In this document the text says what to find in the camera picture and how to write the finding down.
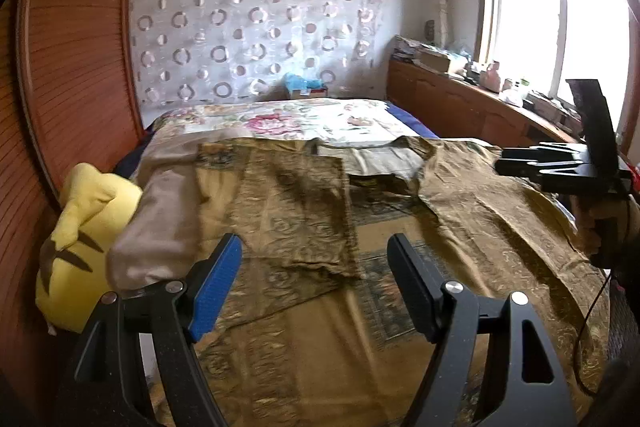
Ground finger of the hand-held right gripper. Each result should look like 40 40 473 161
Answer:
500 145 592 162
494 159 595 182

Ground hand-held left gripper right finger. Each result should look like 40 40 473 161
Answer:
386 233 578 427

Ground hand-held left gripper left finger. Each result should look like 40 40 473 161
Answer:
74 233 244 427

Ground brown gold patterned garment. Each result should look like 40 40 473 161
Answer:
194 136 608 308

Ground pink pillow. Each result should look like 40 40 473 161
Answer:
107 169 203 290

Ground pink figurine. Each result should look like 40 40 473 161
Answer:
481 61 505 92

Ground wooden cabinet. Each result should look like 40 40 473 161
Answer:
387 57 581 148

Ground brown patterned blanket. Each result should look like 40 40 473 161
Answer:
140 137 623 427

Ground window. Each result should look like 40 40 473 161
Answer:
477 0 633 110

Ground navy blue cloth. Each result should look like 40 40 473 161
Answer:
387 102 442 140

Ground yellow plush toy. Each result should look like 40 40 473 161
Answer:
35 163 146 335

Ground pile of clutter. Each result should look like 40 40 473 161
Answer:
392 34 473 76

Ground floral bedsheet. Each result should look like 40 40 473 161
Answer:
150 98 442 148

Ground cardboard box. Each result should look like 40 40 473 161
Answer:
287 86 329 100

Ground blue plastic bag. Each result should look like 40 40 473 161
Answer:
284 73 323 92

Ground wooden headboard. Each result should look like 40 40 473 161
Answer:
0 0 146 408

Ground circle patterned curtain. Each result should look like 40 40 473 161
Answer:
131 0 388 108

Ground black cable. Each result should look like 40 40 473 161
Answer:
574 266 614 400

